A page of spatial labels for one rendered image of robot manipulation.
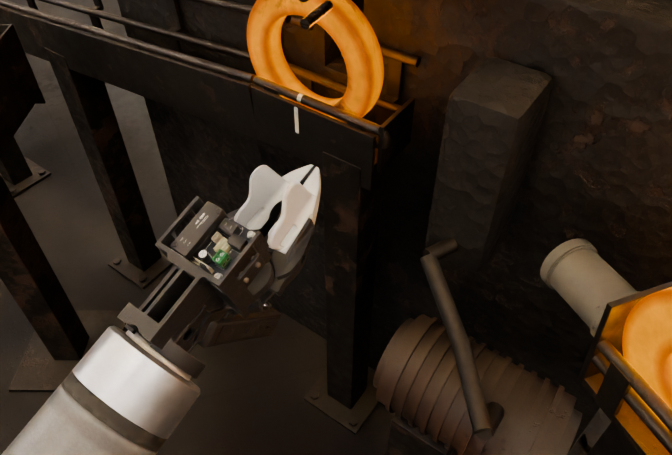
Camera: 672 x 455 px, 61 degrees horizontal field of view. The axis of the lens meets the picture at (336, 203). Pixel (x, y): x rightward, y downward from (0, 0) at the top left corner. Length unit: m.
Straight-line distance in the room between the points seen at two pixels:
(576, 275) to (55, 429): 0.45
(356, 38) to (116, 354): 0.40
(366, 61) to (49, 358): 1.02
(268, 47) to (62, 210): 1.11
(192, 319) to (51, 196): 1.36
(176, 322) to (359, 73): 0.36
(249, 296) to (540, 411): 0.35
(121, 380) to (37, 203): 1.38
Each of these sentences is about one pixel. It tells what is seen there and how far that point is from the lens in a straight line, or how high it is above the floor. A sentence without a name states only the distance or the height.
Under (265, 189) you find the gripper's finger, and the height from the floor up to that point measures 0.76.
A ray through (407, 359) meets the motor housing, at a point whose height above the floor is 0.53.
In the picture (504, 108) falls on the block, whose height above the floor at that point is 0.80.
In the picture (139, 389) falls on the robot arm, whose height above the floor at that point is 0.74.
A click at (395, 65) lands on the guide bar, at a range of 0.72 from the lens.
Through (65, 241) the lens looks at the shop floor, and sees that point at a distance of 1.66.
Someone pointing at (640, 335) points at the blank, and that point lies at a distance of 0.55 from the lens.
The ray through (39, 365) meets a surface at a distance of 1.42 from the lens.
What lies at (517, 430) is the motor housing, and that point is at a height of 0.52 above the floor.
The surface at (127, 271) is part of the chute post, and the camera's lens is 1.51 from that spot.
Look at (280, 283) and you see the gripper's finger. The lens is 0.49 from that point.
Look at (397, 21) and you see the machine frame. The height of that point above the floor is 0.80.
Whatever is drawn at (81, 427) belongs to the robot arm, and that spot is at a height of 0.73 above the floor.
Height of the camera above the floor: 1.11
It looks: 44 degrees down
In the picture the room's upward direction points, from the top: straight up
